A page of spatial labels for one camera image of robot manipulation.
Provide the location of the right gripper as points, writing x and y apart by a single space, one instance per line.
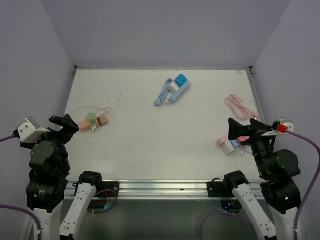
236 129

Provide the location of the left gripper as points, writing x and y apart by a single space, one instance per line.
69 127

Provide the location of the pink charger plug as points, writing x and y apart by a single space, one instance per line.
83 126

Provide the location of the green plug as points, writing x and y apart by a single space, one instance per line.
91 118

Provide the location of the beige cube socket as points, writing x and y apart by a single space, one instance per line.
92 125

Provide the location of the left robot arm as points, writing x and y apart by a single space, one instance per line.
50 167

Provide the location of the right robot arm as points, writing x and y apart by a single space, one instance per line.
276 169

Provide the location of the light blue small plug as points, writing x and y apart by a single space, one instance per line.
235 144

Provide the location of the brown plug adapter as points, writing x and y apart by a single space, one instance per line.
102 120

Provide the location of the white charger plug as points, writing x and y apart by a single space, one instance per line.
173 87

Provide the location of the silver white charger block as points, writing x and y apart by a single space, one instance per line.
227 148

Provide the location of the pink power strip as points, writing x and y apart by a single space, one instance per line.
225 138

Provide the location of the blue square charger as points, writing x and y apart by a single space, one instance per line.
180 80

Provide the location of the light blue power strip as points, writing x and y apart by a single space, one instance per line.
170 93

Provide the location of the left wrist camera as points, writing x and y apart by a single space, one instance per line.
29 131

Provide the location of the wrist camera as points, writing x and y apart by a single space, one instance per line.
279 127
29 131

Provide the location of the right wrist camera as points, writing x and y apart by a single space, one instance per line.
279 127

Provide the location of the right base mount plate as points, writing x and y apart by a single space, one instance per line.
222 188

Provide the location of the base mount plate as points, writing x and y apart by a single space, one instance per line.
112 188
222 188

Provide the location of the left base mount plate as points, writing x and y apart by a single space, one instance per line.
112 188

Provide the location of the aluminium front rail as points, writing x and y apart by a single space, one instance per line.
162 189

